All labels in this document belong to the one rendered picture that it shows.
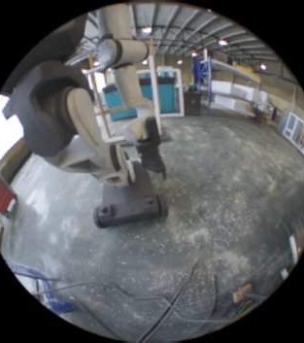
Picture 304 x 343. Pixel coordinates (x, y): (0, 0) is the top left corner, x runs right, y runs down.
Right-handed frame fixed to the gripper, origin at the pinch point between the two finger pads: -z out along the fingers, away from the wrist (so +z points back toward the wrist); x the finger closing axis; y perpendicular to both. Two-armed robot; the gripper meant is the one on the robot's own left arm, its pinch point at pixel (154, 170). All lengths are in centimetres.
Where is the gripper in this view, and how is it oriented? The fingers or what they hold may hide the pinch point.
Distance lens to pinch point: 50.7
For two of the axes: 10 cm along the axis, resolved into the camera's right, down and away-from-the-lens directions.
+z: -2.2, -6.6, -7.1
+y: 5.9, -6.7, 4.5
